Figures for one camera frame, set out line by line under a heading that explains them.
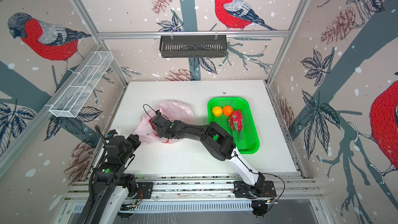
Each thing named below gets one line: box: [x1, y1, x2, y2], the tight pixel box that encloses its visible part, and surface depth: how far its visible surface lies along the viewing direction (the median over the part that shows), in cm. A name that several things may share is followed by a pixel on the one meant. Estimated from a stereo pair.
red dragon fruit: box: [228, 109, 245, 141], surface depth 92 cm
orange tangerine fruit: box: [222, 105, 234, 117], surface depth 99 cm
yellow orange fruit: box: [212, 105, 223, 117], surface depth 100 cm
